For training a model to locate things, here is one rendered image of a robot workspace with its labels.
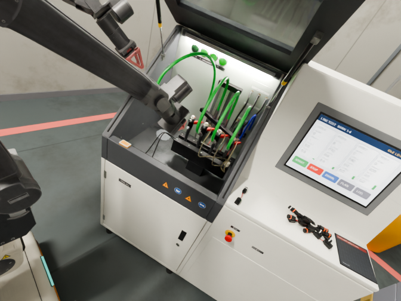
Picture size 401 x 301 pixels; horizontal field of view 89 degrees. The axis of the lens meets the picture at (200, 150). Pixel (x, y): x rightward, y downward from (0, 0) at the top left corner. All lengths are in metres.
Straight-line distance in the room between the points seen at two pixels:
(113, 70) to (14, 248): 0.75
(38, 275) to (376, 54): 3.89
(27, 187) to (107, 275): 1.29
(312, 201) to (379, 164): 0.32
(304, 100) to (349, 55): 2.65
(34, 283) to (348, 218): 1.60
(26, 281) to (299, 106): 1.59
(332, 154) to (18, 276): 1.65
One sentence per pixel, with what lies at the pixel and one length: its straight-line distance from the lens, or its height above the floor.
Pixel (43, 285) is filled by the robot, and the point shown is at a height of 0.28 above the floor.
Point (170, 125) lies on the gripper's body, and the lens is 0.70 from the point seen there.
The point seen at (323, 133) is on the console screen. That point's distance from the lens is 1.06.
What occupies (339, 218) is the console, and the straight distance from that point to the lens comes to 1.25.
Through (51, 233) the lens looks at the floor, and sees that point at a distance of 1.93.
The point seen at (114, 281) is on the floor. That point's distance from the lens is 1.75.
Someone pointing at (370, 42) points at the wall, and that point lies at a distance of 3.62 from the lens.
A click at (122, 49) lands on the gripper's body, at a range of 0.88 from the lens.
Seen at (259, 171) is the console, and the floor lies 1.05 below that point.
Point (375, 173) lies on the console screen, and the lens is 1.17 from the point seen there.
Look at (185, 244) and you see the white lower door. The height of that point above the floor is 0.49.
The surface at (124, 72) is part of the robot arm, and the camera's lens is 0.46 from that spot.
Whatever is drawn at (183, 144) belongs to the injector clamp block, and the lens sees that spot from 1.13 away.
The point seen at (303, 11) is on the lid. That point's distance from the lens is 0.83.
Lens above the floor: 1.67
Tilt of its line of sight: 37 degrees down
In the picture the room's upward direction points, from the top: 23 degrees clockwise
